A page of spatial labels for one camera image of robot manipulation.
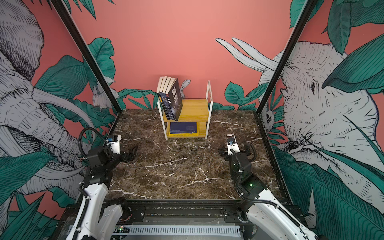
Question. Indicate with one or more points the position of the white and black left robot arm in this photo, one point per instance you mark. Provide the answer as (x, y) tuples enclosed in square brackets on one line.
[(93, 222)]

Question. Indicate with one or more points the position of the yellow cartoon cover book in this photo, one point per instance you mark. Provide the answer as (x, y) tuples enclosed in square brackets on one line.
[(201, 132)]

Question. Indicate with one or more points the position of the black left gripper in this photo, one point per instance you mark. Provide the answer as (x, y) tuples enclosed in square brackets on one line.
[(130, 155)]

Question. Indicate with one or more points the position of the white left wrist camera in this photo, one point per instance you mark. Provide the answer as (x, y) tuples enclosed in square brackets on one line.
[(114, 143)]

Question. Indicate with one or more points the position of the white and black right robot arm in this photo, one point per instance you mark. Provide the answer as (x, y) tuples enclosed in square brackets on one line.
[(260, 206)]

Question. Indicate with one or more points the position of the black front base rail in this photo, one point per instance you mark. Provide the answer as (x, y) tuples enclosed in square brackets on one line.
[(178, 212)]

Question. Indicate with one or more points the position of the purple book with old man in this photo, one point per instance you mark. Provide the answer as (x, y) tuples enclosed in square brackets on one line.
[(163, 93)]

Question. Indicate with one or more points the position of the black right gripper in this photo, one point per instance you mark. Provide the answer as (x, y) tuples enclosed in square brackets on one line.
[(224, 153)]

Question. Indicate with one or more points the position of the white slotted cable duct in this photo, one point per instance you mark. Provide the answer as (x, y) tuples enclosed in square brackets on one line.
[(169, 230)]

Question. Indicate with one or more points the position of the black left frame post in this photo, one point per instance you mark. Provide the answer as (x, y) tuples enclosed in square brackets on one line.
[(66, 18)]

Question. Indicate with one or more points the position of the dark purple book white strip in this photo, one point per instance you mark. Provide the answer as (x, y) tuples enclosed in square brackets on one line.
[(176, 100)]

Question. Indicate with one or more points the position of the black right frame post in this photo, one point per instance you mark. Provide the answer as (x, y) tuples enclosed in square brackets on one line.
[(299, 26)]

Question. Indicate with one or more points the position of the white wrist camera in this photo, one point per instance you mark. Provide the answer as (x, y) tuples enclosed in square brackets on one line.
[(232, 145), (114, 143)]

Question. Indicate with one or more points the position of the dark brown standing book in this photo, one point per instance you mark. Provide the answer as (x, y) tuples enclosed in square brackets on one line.
[(160, 96)]

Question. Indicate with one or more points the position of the black frame post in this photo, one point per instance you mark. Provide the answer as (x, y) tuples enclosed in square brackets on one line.
[(66, 18), (299, 26)]

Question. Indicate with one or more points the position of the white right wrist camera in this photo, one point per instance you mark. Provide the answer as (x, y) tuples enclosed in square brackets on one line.
[(232, 145)]

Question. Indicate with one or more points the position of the white frame wooden bookshelf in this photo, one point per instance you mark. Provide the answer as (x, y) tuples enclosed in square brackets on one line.
[(194, 110)]

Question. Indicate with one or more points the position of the navy book with yellow label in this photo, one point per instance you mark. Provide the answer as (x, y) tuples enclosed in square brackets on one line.
[(183, 128)]

